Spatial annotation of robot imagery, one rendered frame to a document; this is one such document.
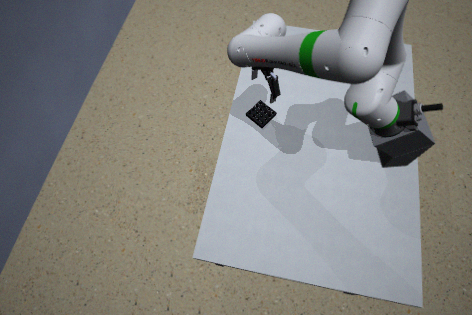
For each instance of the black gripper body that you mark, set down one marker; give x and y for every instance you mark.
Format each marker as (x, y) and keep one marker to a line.
(268, 70)

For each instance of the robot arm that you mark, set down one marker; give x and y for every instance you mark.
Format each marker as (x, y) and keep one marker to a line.
(352, 54)

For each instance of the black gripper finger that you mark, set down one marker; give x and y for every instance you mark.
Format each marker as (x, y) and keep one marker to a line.
(274, 86)
(254, 72)

